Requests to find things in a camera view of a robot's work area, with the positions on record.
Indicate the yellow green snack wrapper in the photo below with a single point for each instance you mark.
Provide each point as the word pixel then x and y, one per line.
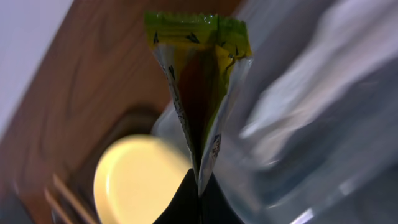
pixel 204 58

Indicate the clear plastic waste bin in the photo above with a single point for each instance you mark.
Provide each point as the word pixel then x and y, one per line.
pixel 312 137

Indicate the wooden chopstick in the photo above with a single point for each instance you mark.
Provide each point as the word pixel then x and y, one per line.
pixel 73 200
pixel 56 207

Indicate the dark brown serving tray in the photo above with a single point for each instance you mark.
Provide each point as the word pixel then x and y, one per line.
pixel 88 181

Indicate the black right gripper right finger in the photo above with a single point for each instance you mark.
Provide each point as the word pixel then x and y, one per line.
pixel 214 207

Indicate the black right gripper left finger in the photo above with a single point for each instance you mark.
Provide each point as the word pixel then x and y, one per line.
pixel 183 208

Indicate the yellow plate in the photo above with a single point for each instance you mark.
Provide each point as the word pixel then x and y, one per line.
pixel 143 180

